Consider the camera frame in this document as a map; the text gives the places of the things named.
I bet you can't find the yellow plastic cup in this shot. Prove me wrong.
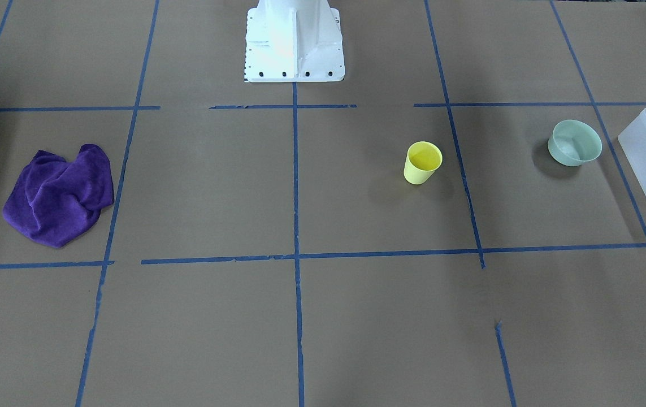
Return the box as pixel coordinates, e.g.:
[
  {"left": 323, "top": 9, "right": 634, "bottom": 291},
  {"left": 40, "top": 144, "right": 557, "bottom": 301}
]
[{"left": 403, "top": 141, "right": 443, "bottom": 185}]

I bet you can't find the mint green bowl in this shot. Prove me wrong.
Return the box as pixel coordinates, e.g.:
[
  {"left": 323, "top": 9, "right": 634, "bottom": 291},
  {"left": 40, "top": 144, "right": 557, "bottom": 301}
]
[{"left": 547, "top": 119, "right": 603, "bottom": 167}]

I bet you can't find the purple cloth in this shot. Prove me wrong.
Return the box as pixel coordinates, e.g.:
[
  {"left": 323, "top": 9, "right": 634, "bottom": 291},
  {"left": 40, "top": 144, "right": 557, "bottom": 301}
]
[{"left": 2, "top": 144, "right": 115, "bottom": 248}]

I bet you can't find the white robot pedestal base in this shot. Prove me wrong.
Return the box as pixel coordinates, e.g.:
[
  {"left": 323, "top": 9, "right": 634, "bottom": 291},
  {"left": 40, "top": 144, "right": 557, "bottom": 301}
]
[{"left": 244, "top": 1, "right": 346, "bottom": 83}]

